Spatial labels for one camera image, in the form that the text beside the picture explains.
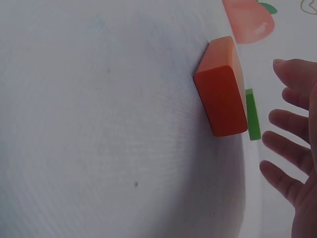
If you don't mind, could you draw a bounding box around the orange wooden block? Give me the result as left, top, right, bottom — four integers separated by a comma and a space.
193, 36, 249, 137

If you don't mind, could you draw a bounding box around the person's right hand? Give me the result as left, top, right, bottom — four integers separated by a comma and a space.
259, 58, 317, 238

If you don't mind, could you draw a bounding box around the green wooden block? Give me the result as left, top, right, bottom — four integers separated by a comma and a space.
245, 88, 262, 141

